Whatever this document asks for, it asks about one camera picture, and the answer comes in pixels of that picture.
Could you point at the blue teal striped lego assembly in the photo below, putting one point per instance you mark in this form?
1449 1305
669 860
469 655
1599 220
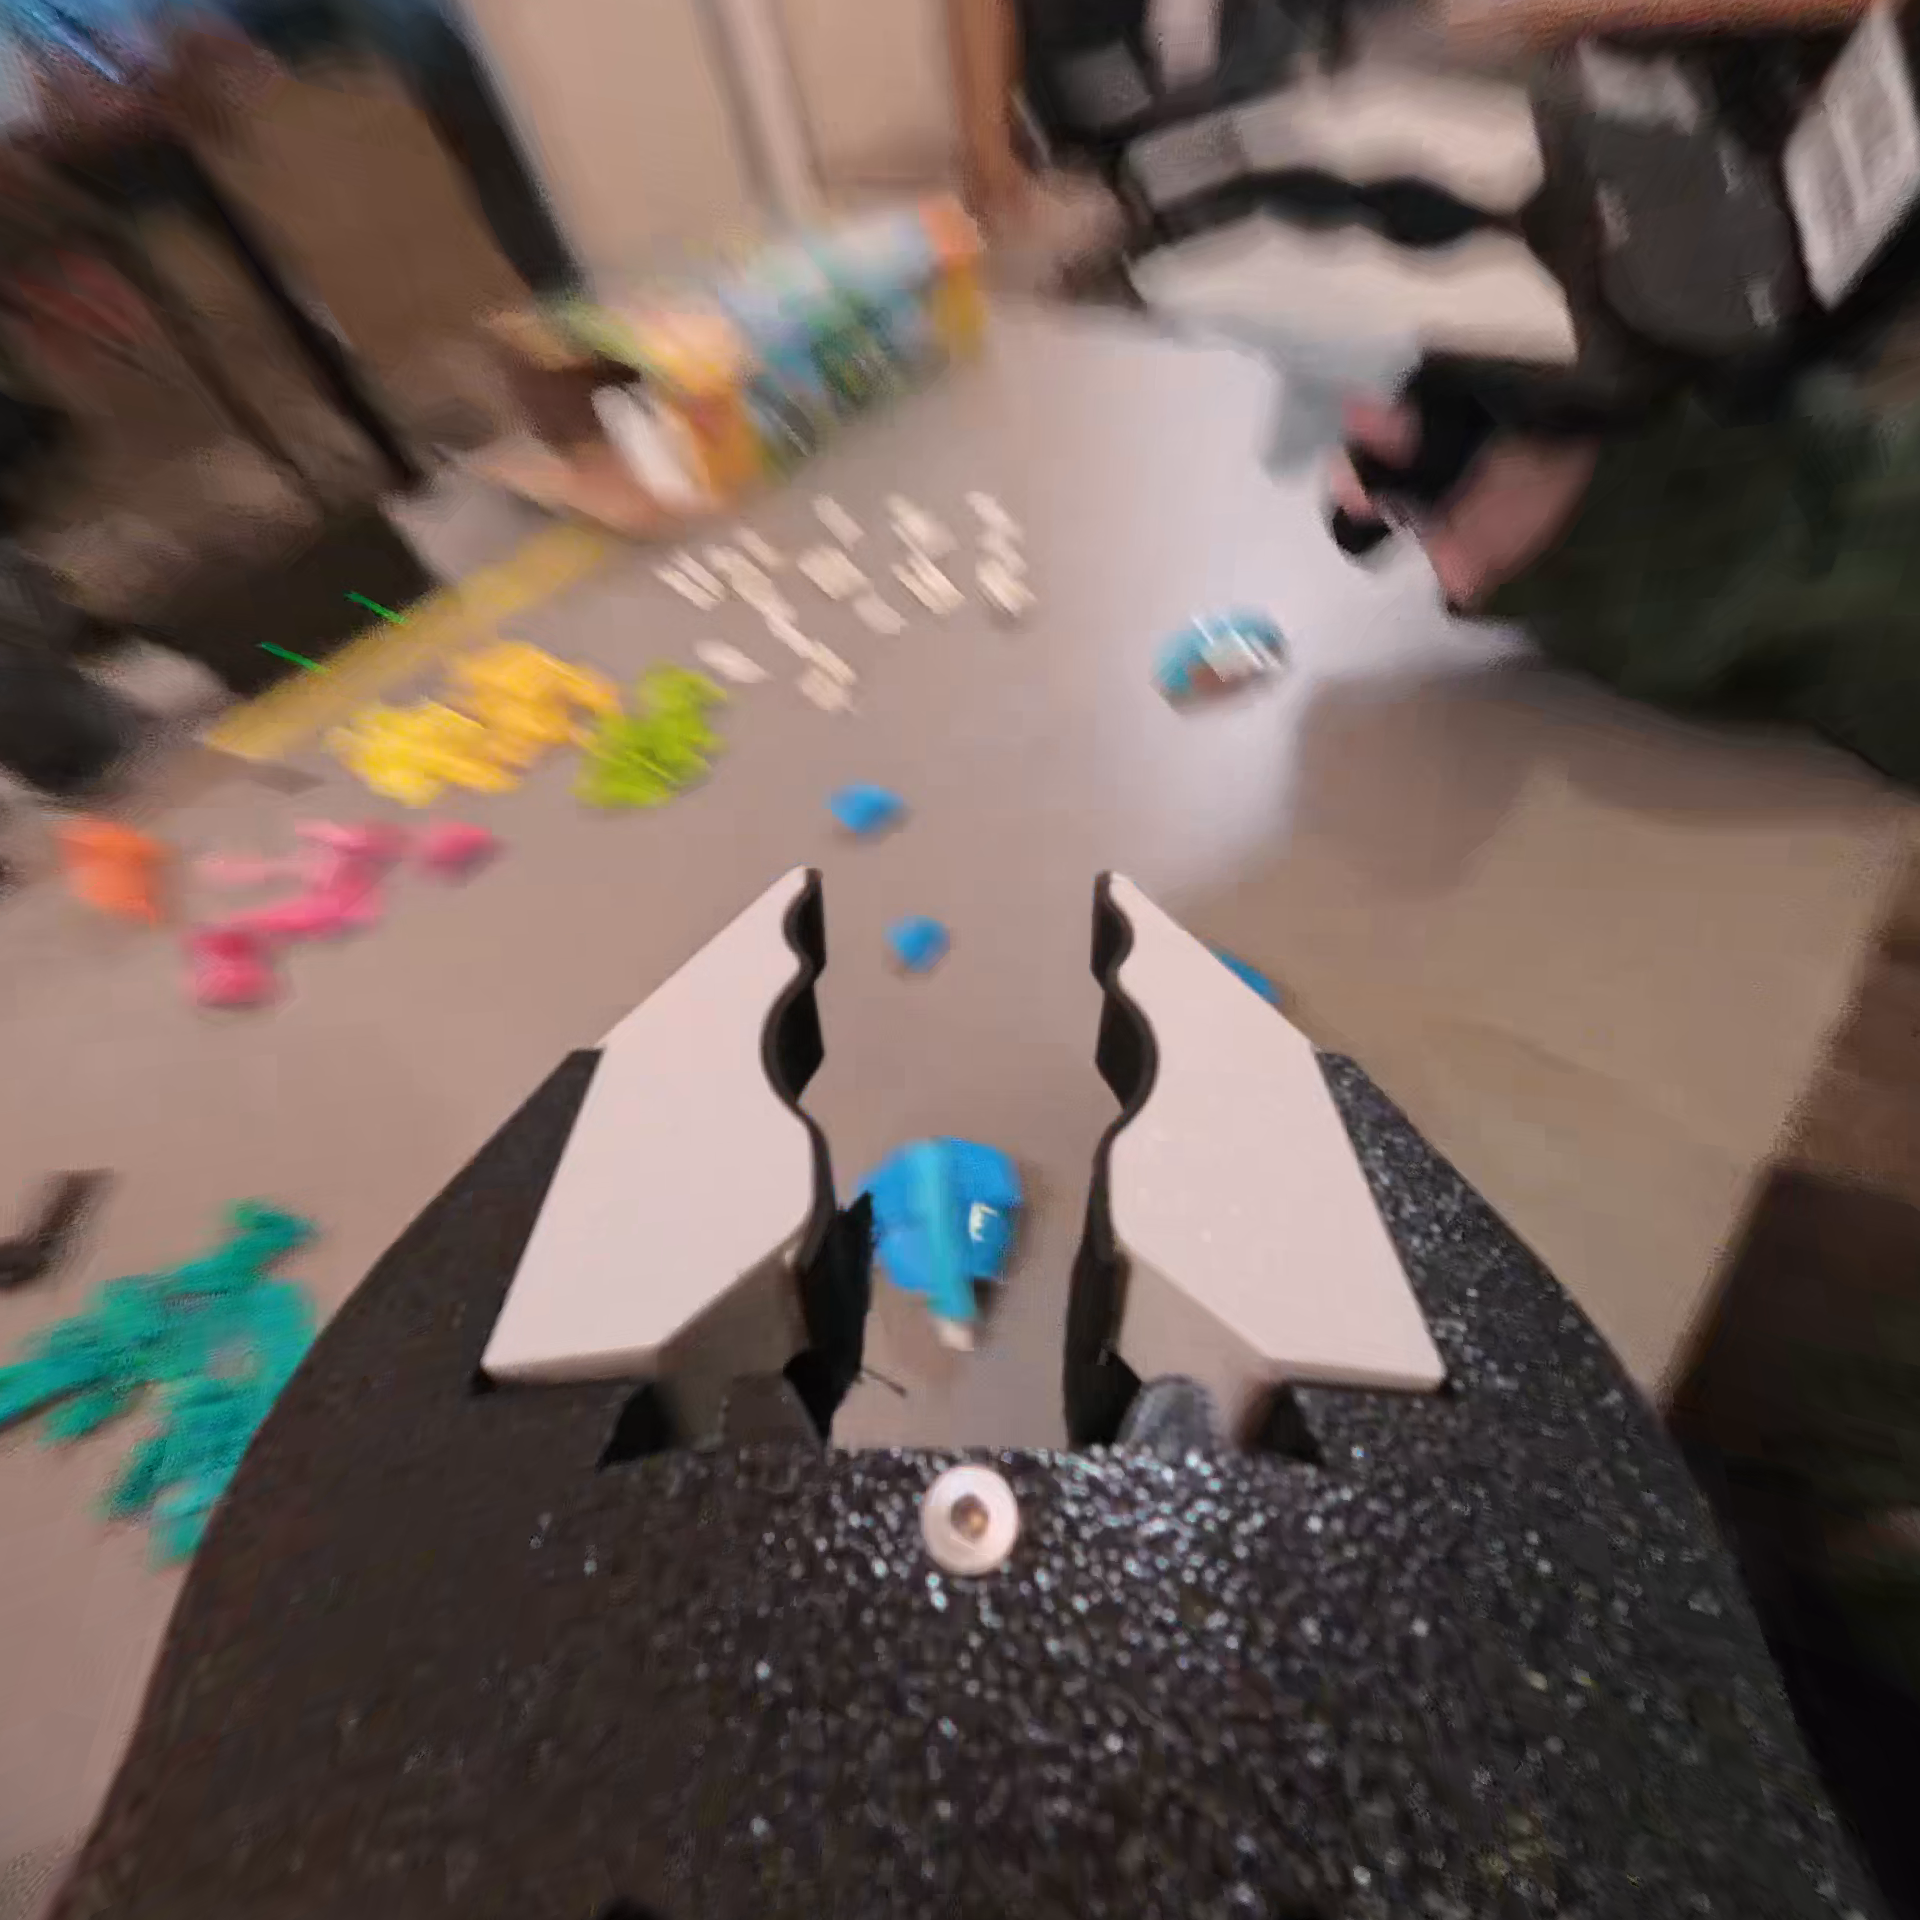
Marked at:
1220 657

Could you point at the black lego piece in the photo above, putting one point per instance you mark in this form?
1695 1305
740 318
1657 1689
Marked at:
53 1224

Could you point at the large blue lego assembly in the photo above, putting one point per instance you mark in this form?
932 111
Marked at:
937 1224

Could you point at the pile of white lego pieces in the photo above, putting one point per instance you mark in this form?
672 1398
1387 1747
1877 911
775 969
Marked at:
863 593

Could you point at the dark brown furniture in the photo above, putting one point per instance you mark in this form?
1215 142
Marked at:
224 345

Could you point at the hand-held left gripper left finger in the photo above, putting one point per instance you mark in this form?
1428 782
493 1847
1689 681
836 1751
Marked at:
661 1184

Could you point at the pile of yellow lego pieces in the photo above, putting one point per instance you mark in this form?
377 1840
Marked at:
464 728

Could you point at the black office chair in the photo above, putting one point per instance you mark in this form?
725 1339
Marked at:
1079 76

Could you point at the small blue lego brick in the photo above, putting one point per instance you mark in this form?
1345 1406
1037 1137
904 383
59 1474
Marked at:
918 942
867 810
1249 979

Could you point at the person's green sleeved right forearm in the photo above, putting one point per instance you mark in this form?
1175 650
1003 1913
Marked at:
1724 600

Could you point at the orange lego piece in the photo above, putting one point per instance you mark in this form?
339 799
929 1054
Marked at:
112 870

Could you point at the pile of pink lego pieces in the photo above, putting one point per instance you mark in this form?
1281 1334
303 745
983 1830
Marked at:
307 902

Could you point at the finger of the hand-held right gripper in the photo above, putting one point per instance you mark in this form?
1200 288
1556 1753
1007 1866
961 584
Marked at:
1349 292
1349 142

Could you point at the person's right hand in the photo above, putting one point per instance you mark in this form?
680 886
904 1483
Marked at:
1501 510

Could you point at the pile of lime lego pieces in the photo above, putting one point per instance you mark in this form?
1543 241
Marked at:
653 738

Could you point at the long yellow lego plate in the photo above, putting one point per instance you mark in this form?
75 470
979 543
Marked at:
405 646

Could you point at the colourful lego box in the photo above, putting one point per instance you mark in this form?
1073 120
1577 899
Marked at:
764 359

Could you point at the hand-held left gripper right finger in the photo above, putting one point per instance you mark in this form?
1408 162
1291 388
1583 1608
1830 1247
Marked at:
1244 1200

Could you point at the pile of teal lego pieces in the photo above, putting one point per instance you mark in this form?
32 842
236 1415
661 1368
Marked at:
182 1348

